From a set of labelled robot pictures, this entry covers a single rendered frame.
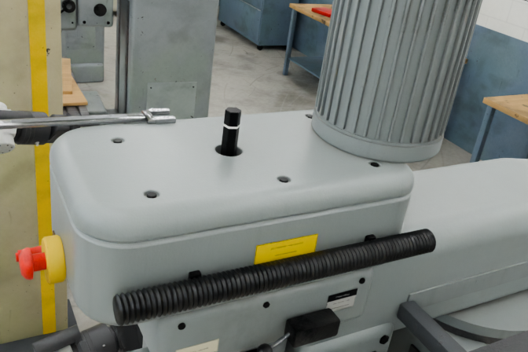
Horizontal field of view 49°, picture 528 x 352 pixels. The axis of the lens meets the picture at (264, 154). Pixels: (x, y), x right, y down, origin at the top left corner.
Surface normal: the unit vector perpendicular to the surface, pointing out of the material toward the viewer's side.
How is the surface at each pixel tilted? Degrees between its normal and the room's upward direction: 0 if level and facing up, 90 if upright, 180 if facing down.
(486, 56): 90
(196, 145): 0
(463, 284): 90
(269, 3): 90
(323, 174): 0
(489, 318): 0
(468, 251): 90
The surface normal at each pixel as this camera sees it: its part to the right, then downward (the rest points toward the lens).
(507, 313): 0.13, -0.89
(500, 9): -0.88, 0.10
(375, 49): -0.52, 0.31
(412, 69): 0.04, 0.44
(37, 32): 0.46, 0.44
